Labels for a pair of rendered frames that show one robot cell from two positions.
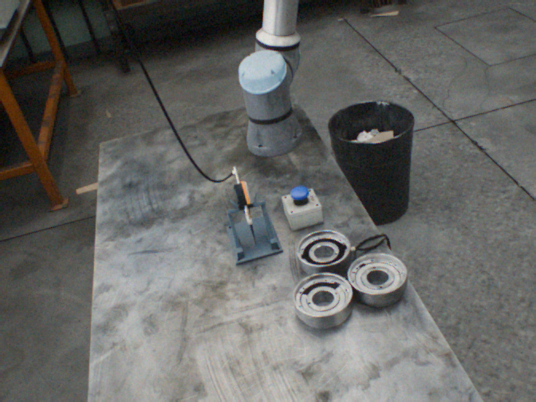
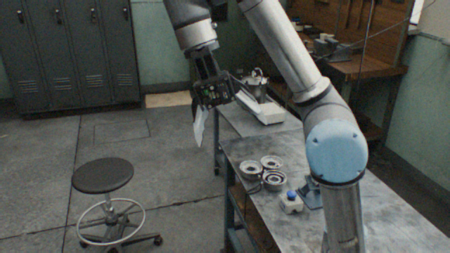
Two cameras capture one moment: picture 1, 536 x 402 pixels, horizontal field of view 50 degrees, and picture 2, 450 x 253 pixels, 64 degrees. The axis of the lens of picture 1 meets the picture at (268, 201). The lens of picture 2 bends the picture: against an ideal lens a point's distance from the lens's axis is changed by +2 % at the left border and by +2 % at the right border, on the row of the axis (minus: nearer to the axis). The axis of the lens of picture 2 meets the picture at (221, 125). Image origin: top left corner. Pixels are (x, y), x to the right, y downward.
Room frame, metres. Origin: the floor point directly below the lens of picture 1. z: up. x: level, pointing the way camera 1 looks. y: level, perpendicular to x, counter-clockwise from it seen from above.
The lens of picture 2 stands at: (2.04, -0.56, 1.76)
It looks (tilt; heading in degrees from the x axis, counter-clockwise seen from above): 28 degrees down; 169
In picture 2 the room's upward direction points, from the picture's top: straight up
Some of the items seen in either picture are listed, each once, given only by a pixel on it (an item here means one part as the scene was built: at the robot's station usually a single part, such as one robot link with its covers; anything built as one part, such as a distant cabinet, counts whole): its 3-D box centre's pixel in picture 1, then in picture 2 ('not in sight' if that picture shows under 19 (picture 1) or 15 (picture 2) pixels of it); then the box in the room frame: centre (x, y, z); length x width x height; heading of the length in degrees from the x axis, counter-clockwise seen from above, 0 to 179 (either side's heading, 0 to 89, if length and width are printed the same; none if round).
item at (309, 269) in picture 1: (324, 254); (273, 180); (0.84, -0.09, 0.82); 0.10 x 0.10 x 0.04
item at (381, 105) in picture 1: (373, 165); not in sight; (1.99, -0.46, 0.21); 0.34 x 0.34 x 0.43
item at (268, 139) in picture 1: (272, 125); not in sight; (1.35, -0.05, 0.85); 0.15 x 0.15 x 0.10
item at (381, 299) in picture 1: (377, 280); (250, 170); (0.75, -0.17, 0.82); 0.10 x 0.10 x 0.04
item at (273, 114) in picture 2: not in sight; (261, 93); (-0.13, 0.14, 0.83); 0.41 x 0.19 x 0.30; 9
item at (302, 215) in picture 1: (301, 206); (291, 203); (1.01, -0.07, 0.82); 0.08 x 0.07 x 0.05; 5
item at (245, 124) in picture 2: not in sight; (252, 152); (-0.14, 0.11, 0.34); 0.67 x 0.46 x 0.68; 9
